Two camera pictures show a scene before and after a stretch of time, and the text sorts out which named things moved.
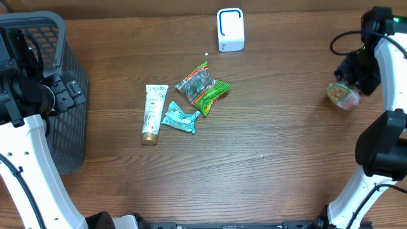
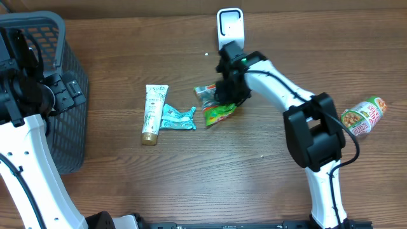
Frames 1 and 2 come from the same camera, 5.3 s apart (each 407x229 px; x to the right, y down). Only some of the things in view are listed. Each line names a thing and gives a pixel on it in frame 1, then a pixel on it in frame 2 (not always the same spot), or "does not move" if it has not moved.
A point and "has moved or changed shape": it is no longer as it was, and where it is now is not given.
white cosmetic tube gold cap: x=155 y=96 does not move
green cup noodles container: x=343 y=96 to x=360 y=119
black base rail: x=284 y=224 does not move
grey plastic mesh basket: x=67 y=128 does not move
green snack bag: x=201 y=89 to x=213 y=110
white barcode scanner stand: x=230 y=26 does not move
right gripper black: x=345 y=69 to x=226 y=97
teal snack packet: x=177 y=117 has moved or changed shape
